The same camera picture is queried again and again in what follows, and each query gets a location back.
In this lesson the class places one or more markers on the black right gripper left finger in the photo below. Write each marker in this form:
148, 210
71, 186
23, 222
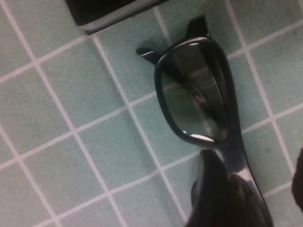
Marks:
220, 201

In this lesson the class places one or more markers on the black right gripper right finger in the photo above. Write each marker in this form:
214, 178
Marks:
299, 177

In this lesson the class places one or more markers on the black printed glasses case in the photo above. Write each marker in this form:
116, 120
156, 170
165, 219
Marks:
106, 14

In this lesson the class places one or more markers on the green checkered tablecloth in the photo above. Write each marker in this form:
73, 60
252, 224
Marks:
71, 118

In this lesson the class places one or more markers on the black framed glasses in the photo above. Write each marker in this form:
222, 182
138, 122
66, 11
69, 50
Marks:
233, 132

